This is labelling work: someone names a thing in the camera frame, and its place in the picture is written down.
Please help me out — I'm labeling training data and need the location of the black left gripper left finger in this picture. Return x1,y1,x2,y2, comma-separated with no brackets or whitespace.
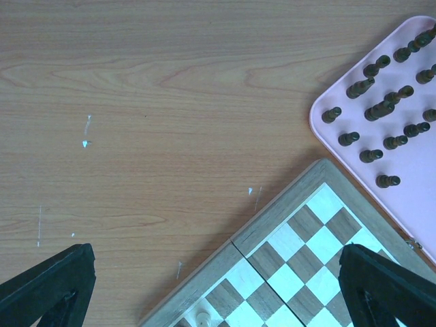
1,243,96,326

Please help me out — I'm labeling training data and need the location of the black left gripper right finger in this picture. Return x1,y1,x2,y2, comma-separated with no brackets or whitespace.
339,244,435,326

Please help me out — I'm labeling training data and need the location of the dark chess piece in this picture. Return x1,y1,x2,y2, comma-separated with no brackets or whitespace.
322,106,342,123
375,174,401,188
359,149,384,163
338,131,360,146

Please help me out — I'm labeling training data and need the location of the white chess piece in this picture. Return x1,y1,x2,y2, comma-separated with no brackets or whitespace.
196,311,212,327

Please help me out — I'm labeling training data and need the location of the wooden chessboard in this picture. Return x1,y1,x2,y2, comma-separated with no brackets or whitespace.
141,159,435,326

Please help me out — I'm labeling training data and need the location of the pink tray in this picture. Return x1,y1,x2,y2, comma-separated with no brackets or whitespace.
309,16,435,260

